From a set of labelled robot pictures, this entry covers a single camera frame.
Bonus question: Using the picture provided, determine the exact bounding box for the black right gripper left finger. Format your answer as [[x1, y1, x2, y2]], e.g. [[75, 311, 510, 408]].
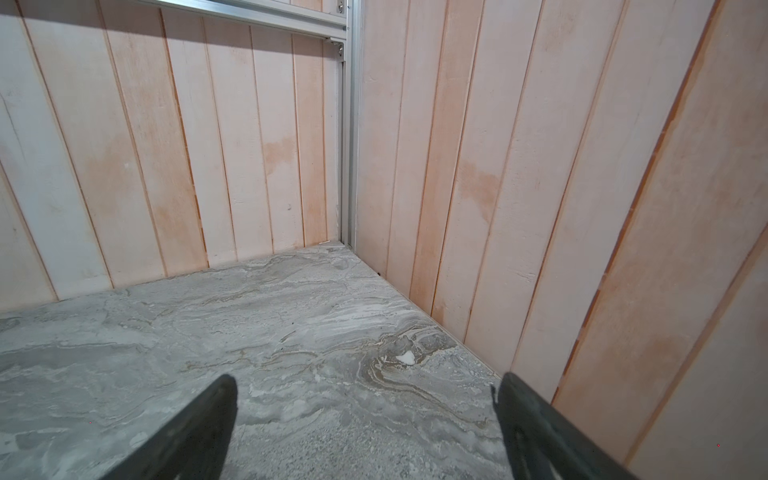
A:
[[104, 374, 238, 479]]

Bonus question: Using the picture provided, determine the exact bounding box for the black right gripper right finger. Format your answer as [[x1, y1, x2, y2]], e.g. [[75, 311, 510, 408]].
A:
[[491, 372, 635, 479]]

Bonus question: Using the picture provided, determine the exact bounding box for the aluminium frame corner post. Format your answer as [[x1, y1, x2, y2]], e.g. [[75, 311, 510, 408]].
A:
[[336, 0, 364, 250]]

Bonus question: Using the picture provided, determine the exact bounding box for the aluminium frame horizontal rail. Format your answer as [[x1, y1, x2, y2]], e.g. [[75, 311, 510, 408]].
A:
[[146, 0, 348, 42]]

